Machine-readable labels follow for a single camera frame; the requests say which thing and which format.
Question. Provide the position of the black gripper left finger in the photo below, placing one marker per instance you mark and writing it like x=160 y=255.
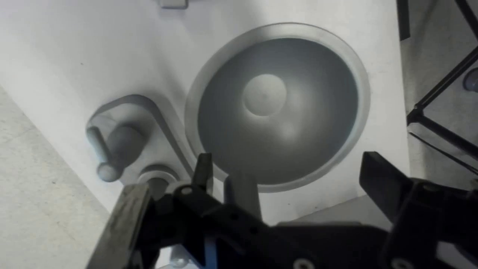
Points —
x=203 y=172

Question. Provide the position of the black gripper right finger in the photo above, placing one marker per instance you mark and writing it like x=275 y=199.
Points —
x=382 y=180

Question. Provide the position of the grey toy faucet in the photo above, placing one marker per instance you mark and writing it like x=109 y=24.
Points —
x=127 y=144

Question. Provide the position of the grey round sink bowl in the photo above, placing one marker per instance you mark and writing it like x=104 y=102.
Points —
x=298 y=114

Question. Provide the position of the white toy kitchen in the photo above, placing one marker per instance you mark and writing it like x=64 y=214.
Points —
x=98 y=50

